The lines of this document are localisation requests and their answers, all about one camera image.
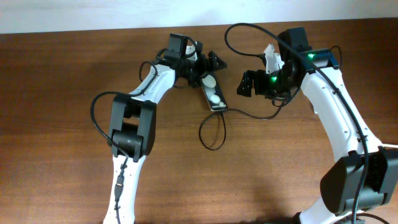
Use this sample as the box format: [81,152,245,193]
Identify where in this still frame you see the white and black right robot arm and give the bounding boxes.
[237,27,397,223]

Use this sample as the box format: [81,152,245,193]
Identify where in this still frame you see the black left camera cable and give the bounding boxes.
[90,35,203,224]

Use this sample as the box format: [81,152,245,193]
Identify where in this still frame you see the black camera cable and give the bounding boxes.
[90,35,203,224]
[224,22,392,224]

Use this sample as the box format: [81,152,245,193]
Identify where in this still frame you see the thin black charging cable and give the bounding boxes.
[198,45,343,151]

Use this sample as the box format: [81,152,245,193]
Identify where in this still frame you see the black smartphone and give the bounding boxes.
[200,72,228,111]

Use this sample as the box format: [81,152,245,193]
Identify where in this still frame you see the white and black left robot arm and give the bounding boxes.
[103,34,227,223]

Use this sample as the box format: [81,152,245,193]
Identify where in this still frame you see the black right camera cable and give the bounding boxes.
[224,22,392,224]

